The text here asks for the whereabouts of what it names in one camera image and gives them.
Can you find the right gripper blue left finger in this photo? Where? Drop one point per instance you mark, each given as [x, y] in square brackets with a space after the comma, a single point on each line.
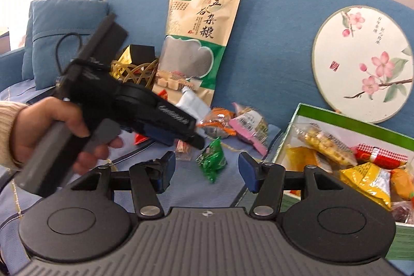
[147, 180]

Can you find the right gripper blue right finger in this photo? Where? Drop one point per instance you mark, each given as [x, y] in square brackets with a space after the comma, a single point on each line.
[266, 180]

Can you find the person's left forearm sleeve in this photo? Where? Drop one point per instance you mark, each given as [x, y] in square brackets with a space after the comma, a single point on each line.
[8, 113]

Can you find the orange yellow snack packet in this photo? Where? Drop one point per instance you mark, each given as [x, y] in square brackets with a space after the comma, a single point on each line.
[300, 156]

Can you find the pink label snack packet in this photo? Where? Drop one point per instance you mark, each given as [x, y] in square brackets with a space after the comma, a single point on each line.
[251, 126]

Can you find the green foil candy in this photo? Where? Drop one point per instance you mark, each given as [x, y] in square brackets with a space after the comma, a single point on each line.
[212, 160]

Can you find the clear peanut brittle packet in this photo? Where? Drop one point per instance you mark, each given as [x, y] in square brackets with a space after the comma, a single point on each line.
[326, 144]

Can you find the orange wrapped snack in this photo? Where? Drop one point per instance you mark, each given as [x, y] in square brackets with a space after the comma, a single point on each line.
[217, 123]

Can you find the blue cushion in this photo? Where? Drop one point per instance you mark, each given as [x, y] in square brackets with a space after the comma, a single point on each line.
[55, 29]

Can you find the yellow snack packet in box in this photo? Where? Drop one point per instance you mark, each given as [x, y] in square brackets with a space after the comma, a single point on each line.
[370, 180]

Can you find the green cardboard box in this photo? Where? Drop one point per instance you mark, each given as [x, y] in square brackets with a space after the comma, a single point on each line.
[347, 191]

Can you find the large beige green grain bag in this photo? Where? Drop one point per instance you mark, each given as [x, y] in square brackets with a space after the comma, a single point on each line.
[197, 34]

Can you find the round floral fan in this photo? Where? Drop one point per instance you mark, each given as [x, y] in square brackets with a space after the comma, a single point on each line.
[362, 63]

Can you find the gold wire basket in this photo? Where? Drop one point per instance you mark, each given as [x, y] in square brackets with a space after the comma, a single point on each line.
[142, 74]

